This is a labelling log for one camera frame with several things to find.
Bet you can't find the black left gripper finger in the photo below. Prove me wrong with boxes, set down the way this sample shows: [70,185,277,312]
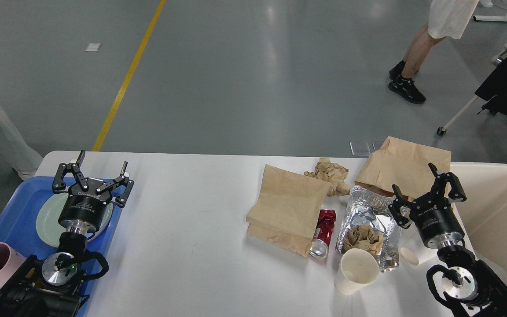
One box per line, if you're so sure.
[96,161,134,208]
[52,150,88,196]

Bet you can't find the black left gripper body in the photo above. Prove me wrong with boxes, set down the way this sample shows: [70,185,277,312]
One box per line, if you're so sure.
[58,192,113,233]

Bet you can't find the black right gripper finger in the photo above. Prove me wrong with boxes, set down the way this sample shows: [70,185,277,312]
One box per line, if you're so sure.
[388,184,414,229]
[428,163,467,205]

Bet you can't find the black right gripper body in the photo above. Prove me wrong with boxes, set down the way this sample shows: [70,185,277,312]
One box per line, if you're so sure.
[410,197,465,247]

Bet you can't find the green plate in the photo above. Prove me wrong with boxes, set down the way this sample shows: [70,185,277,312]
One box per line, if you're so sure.
[36,193,114,247]

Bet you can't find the large brown paper bag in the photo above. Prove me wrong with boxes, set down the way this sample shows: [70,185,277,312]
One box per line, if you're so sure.
[246,165,331,258]

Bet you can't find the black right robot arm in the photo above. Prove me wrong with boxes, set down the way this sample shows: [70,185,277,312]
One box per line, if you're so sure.
[388,163,507,317]

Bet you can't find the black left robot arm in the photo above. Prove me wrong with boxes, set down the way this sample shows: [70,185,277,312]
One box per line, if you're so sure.
[0,151,134,317]

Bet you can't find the silver foil bag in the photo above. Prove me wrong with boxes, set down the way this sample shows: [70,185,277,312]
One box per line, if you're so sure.
[336,185,401,273]

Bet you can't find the small white paper cup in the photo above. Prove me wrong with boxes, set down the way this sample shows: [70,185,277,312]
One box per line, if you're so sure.
[400,247,420,265]

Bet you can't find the beige plastic bin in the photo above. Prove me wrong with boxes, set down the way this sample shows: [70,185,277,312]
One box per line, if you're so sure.
[451,162,507,272]

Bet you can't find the crumpled paper on foil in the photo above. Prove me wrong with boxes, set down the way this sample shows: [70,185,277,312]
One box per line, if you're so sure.
[342,224,384,255]

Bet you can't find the blue plastic tray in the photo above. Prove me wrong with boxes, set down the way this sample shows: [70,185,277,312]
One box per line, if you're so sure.
[0,176,122,317]

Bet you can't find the crumpled brown paper ball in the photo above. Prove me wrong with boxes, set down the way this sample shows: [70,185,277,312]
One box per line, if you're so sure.
[304,157,351,197]

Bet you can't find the crushed red soda can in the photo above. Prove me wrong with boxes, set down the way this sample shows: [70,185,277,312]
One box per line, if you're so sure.
[309,209,336,259]

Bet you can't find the person in white trousers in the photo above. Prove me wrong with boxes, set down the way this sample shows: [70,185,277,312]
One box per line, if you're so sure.
[0,105,43,181]

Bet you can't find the black sneakers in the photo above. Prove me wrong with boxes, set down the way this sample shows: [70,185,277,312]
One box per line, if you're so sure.
[388,60,426,104]

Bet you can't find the passer-by in white shorts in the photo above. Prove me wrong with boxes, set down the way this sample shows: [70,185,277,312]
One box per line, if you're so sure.
[401,0,478,79]

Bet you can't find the white wheeled rack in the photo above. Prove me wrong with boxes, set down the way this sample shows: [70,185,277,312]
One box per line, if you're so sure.
[437,4,507,136]

